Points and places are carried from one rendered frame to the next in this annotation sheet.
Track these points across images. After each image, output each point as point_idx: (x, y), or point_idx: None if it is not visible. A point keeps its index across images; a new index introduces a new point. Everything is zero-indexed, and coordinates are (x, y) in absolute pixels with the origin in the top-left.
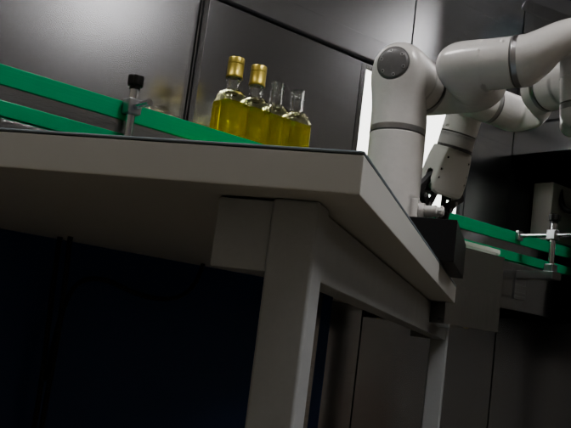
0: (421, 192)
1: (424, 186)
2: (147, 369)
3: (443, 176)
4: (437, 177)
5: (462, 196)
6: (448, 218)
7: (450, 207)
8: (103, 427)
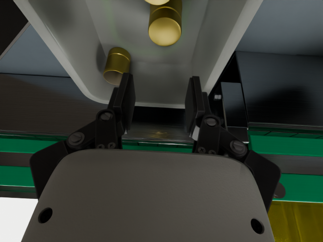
0: (255, 153)
1: (259, 174)
2: None
3: (234, 240)
4: (267, 223)
5: (37, 170)
6: (118, 93)
7: (110, 122)
8: None
